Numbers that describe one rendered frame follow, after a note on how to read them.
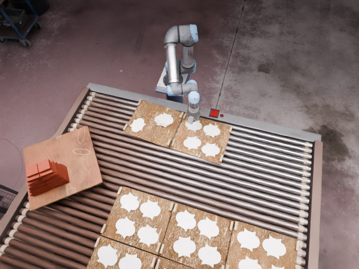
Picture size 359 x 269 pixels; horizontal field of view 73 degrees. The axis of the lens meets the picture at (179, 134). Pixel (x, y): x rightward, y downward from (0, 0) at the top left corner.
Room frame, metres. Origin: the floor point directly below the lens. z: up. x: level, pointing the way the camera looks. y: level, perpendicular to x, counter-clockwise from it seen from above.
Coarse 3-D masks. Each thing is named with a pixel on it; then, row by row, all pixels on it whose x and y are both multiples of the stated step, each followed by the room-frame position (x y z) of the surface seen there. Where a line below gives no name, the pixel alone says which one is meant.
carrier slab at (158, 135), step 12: (144, 108) 1.23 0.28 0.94; (156, 108) 1.22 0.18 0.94; (168, 108) 1.21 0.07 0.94; (132, 120) 1.12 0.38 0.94; (144, 120) 1.11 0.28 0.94; (180, 120) 1.08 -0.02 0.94; (132, 132) 1.00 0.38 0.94; (144, 132) 0.99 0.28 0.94; (156, 132) 0.98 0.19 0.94; (168, 132) 0.97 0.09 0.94; (156, 144) 0.88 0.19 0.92
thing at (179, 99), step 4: (188, 76) 1.61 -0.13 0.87; (188, 80) 1.56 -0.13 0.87; (160, 92) 1.45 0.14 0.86; (164, 92) 1.44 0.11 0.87; (168, 96) 1.49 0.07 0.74; (172, 96) 1.47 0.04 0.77; (176, 96) 1.47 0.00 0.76; (180, 96) 1.38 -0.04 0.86; (172, 100) 1.47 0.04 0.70; (176, 100) 1.47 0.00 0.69; (180, 100) 1.48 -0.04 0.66
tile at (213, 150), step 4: (208, 144) 0.83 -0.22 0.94; (212, 144) 0.83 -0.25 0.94; (204, 148) 0.80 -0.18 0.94; (208, 148) 0.79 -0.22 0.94; (212, 148) 0.79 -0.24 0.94; (216, 148) 0.79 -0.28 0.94; (204, 152) 0.77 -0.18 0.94; (208, 152) 0.76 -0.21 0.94; (212, 152) 0.76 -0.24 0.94; (216, 152) 0.76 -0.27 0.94
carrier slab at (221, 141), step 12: (204, 120) 1.06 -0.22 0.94; (180, 132) 0.96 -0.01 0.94; (192, 132) 0.95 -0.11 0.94; (204, 132) 0.94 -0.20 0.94; (228, 132) 0.92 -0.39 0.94; (180, 144) 0.86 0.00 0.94; (204, 144) 0.84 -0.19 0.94; (216, 144) 0.83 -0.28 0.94; (204, 156) 0.73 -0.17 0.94; (216, 156) 0.72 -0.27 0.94
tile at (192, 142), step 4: (184, 140) 0.88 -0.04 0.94; (188, 140) 0.88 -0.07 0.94; (192, 140) 0.88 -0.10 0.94; (196, 140) 0.87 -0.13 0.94; (184, 144) 0.85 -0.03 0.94; (188, 144) 0.85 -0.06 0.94; (192, 144) 0.84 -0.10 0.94; (196, 144) 0.84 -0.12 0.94; (200, 144) 0.84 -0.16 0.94; (188, 148) 0.81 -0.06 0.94; (192, 148) 0.81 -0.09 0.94; (196, 148) 0.80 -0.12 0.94
